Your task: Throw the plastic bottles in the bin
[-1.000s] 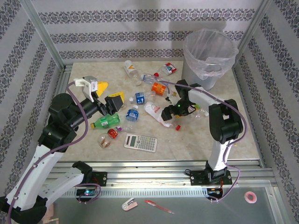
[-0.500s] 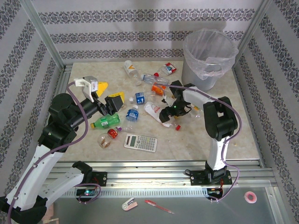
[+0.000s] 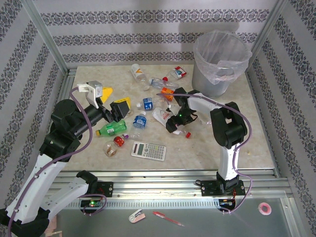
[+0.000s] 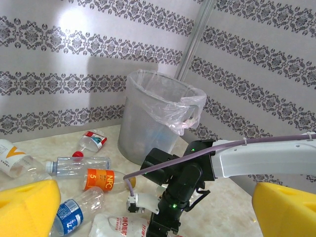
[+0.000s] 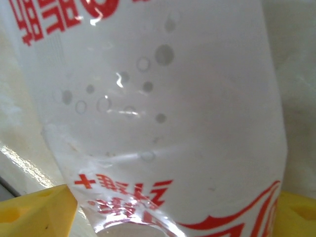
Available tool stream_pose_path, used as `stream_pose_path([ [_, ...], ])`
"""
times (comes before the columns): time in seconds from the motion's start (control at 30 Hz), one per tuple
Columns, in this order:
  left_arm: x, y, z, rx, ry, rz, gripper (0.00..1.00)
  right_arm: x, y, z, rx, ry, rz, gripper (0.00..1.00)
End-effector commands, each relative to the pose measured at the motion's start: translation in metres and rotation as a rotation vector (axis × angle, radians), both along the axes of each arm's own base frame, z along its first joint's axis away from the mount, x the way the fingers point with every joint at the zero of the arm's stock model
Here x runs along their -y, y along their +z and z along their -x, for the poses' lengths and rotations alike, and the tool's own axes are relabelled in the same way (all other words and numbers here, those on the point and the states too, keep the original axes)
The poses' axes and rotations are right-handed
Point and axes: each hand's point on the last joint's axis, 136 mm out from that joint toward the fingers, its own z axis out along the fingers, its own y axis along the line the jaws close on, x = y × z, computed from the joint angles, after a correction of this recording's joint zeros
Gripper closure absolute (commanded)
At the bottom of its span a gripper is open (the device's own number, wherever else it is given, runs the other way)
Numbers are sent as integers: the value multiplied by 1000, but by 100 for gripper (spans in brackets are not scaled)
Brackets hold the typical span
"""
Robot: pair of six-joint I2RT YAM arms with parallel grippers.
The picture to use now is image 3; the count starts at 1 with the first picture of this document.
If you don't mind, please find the green plastic bottle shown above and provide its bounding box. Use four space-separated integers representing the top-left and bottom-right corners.
95 120 128 137

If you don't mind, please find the orange label bottle brown cap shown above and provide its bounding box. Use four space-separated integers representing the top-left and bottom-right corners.
157 86 176 102

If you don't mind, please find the small round bottle red label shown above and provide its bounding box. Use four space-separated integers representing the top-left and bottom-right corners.
103 133 130 158

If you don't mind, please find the white scientific calculator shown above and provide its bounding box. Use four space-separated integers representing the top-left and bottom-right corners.
130 141 167 162

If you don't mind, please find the white bottle orange V label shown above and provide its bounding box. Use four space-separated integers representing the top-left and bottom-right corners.
130 63 151 91

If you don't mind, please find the clear bottle red white label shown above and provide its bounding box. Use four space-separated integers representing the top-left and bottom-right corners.
162 66 187 82

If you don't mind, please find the red pen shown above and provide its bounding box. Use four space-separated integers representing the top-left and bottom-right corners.
152 211 185 227

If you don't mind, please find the white pink clip device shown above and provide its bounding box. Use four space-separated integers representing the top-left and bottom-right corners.
128 208 146 224

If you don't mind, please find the pink plastic holder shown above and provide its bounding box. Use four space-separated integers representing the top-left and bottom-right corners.
49 218 63 237

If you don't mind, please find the pink tape roll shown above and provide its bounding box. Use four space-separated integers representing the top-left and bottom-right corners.
258 202 272 216

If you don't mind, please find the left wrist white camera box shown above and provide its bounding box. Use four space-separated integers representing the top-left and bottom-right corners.
77 80 104 109

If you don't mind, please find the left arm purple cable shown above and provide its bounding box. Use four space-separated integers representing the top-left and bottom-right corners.
6 87 107 237

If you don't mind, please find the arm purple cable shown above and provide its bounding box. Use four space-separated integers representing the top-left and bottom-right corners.
6 87 107 237
157 92 253 215

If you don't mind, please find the aluminium side rail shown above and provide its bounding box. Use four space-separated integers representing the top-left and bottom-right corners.
246 71 283 177
37 69 77 178

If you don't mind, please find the aluminium rail across frame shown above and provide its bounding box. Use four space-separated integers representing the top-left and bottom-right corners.
23 169 296 198

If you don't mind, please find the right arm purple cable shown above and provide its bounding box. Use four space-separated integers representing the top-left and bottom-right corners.
157 92 253 215

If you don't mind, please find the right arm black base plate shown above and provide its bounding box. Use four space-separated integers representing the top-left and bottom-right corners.
201 179 245 198

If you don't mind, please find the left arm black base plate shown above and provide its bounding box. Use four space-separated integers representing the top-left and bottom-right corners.
95 181 114 198

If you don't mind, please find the slotted grey cable duct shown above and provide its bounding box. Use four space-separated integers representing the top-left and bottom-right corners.
33 198 221 210

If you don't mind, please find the aluminium corner post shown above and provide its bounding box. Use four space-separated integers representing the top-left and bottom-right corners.
251 0 289 57
21 0 69 75

